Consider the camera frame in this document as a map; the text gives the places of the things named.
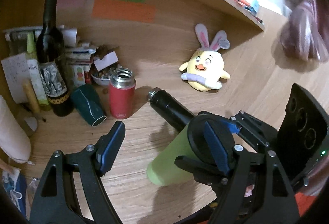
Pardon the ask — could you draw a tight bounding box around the dark green hexagonal cup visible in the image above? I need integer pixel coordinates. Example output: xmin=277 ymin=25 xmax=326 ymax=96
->
xmin=70 ymin=84 xmax=107 ymax=127

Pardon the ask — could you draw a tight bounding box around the yellow chick plush toy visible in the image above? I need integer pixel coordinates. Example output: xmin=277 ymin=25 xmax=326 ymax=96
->
xmin=179 ymin=24 xmax=230 ymax=91

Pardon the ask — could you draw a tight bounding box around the white snack bowl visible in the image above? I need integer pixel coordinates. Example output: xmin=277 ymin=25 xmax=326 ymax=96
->
xmin=91 ymin=69 xmax=111 ymax=86

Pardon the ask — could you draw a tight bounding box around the blue white packet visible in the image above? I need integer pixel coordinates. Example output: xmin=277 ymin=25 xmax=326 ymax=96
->
xmin=2 ymin=168 xmax=27 ymax=218

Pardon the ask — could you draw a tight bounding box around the pink jug with handle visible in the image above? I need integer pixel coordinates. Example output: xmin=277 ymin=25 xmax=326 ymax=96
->
xmin=0 ymin=96 xmax=38 ymax=165

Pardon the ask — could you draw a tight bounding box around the dark wine bottle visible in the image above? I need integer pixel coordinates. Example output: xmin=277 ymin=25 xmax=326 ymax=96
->
xmin=36 ymin=0 xmax=74 ymax=117

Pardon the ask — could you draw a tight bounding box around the green spray bottle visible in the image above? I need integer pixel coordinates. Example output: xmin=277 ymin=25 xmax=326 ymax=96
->
xmin=27 ymin=32 xmax=49 ymax=107

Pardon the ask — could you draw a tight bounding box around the yellow tube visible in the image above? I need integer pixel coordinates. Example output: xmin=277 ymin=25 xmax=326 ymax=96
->
xmin=22 ymin=78 xmax=41 ymax=114

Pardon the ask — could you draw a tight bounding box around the white card tag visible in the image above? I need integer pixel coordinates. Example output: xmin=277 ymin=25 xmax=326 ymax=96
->
xmin=93 ymin=51 xmax=118 ymax=71

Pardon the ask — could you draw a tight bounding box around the red thermos bottle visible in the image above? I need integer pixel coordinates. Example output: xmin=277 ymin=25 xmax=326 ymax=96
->
xmin=109 ymin=68 xmax=136 ymax=119

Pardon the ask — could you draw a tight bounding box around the orange sticky note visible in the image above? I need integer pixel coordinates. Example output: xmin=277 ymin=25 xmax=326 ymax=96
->
xmin=92 ymin=0 xmax=156 ymax=23

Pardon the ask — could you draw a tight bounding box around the black thermos flask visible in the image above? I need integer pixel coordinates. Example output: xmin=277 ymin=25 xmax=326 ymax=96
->
xmin=148 ymin=88 xmax=195 ymax=132

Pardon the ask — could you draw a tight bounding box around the green tumbler with black lid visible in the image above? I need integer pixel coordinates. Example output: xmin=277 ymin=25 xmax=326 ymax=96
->
xmin=147 ymin=113 xmax=239 ymax=186

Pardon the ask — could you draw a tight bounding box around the mauve tied curtain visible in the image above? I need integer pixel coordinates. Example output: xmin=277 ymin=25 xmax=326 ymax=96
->
xmin=280 ymin=0 xmax=328 ymax=62

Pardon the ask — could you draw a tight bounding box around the white handwritten note paper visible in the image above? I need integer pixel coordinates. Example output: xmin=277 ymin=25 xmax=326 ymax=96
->
xmin=1 ymin=53 xmax=30 ymax=104

